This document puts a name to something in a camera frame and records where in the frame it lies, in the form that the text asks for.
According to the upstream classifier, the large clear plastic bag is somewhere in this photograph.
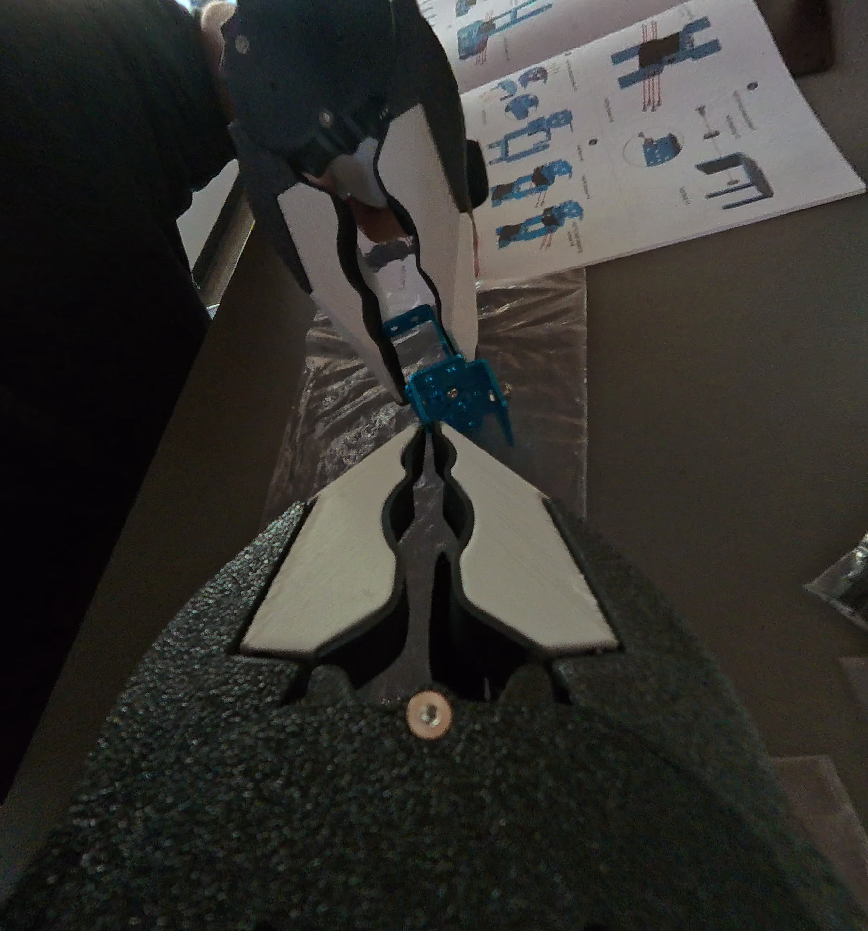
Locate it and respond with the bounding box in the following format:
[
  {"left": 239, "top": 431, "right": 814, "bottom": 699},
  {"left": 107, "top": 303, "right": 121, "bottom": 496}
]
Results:
[{"left": 267, "top": 269, "right": 589, "bottom": 521}]

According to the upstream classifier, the dark brown block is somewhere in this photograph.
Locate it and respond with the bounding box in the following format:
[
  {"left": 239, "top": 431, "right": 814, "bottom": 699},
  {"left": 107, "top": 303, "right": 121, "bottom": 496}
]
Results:
[{"left": 761, "top": 0, "right": 836, "bottom": 77}]

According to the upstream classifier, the person's black clothing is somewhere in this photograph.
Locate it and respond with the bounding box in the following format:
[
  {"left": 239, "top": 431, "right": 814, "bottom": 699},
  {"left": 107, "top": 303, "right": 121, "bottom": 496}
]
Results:
[{"left": 0, "top": 0, "right": 240, "bottom": 808}]

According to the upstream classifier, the blue metal bracket assembly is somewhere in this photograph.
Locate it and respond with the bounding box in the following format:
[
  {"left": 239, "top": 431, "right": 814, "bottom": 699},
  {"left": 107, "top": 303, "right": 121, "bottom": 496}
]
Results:
[{"left": 381, "top": 305, "right": 516, "bottom": 446}]

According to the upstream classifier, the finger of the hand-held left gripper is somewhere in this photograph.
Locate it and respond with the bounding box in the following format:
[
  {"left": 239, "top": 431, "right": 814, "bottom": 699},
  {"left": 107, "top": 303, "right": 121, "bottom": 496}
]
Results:
[
  {"left": 277, "top": 182, "right": 409, "bottom": 408},
  {"left": 377, "top": 104, "right": 478, "bottom": 360}
]

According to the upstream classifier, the person's left hand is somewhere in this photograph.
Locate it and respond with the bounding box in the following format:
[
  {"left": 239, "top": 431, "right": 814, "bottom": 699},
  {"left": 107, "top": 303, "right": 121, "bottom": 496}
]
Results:
[{"left": 352, "top": 202, "right": 407, "bottom": 246}]

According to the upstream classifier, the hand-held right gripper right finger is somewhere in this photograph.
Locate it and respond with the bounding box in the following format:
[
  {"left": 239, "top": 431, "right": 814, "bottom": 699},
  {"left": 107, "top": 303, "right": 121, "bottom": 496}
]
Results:
[{"left": 431, "top": 422, "right": 620, "bottom": 692}]

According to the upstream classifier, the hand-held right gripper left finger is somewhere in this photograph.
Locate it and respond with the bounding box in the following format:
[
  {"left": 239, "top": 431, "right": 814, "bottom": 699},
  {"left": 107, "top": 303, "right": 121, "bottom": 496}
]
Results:
[{"left": 239, "top": 424, "right": 429, "bottom": 692}]

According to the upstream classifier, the white instruction booklet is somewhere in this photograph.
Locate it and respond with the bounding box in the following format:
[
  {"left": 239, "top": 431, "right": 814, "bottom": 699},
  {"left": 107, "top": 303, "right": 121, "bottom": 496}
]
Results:
[{"left": 357, "top": 0, "right": 867, "bottom": 306}]

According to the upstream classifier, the dark grey desk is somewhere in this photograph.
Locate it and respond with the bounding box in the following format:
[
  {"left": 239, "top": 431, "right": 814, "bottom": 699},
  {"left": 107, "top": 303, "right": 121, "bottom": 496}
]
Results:
[{"left": 0, "top": 0, "right": 868, "bottom": 931}]

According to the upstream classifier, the pile of small screw bags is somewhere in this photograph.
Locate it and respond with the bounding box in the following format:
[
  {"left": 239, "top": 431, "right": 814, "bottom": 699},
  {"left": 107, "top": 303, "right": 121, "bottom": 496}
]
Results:
[{"left": 805, "top": 502, "right": 868, "bottom": 931}]

